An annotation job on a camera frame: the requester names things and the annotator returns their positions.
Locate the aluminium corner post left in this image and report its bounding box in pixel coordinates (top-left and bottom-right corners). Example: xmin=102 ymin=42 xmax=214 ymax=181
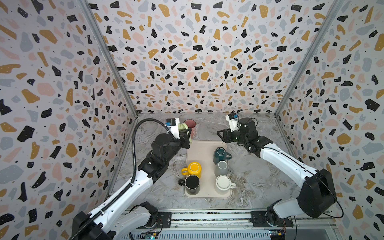
xmin=79 ymin=0 xmax=138 ymax=119

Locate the grey mug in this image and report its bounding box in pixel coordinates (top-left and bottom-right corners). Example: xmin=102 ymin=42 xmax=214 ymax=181
xmin=215 ymin=161 xmax=229 ymax=177

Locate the dark green mug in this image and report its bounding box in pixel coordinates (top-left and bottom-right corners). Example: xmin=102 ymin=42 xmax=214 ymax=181
xmin=213 ymin=147 xmax=232 ymax=165

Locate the beige rectangular tray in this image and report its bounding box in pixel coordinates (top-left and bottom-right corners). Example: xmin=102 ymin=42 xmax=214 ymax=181
xmin=184 ymin=141 xmax=232 ymax=199

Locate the yellow mug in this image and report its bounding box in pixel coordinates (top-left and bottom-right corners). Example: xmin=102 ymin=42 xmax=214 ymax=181
xmin=181 ymin=162 xmax=202 ymax=178

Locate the aluminium corner post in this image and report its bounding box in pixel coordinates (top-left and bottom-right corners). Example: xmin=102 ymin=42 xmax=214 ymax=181
xmin=274 ymin=0 xmax=344 ymax=119
xmin=79 ymin=0 xmax=138 ymax=119

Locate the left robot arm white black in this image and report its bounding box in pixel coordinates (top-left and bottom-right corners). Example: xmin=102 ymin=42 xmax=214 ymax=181
xmin=71 ymin=129 xmax=191 ymax=240

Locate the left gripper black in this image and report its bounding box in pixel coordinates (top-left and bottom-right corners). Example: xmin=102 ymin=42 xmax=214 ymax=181
xmin=163 ymin=127 xmax=191 ymax=165

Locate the light green mug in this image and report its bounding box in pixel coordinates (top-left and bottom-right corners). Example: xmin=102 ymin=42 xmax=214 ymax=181
xmin=178 ymin=123 xmax=188 ymax=135

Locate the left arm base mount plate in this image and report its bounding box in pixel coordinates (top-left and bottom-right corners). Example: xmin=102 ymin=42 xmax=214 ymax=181
xmin=143 ymin=212 xmax=172 ymax=229

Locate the aluminium corner post right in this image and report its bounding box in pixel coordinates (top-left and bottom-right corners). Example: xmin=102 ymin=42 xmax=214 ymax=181
xmin=274 ymin=0 xmax=344 ymax=119

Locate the pink patterned mug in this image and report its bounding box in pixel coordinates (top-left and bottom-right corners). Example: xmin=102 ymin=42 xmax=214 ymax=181
xmin=184 ymin=119 xmax=197 ymax=139

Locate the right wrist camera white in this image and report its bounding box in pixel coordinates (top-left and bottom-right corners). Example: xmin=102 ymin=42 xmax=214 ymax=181
xmin=226 ymin=113 xmax=239 ymax=132

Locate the black corrugated cable conduit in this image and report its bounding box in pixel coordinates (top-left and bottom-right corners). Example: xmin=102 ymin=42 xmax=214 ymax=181
xmin=68 ymin=117 xmax=170 ymax=240

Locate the white mug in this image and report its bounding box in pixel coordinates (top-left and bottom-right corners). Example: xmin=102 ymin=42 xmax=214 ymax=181
xmin=215 ymin=175 xmax=237 ymax=195

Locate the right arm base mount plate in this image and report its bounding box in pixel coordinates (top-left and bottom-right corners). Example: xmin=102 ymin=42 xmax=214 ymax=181
xmin=250 ymin=210 xmax=294 ymax=228

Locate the black mug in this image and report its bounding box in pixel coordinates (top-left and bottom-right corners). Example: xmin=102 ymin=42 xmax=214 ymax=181
xmin=178 ymin=175 xmax=201 ymax=195

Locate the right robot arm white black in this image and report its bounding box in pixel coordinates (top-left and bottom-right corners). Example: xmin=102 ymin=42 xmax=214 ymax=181
xmin=217 ymin=113 xmax=338 ymax=227

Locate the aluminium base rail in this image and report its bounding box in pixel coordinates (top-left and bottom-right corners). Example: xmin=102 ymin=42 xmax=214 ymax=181
xmin=119 ymin=209 xmax=342 ymax=240

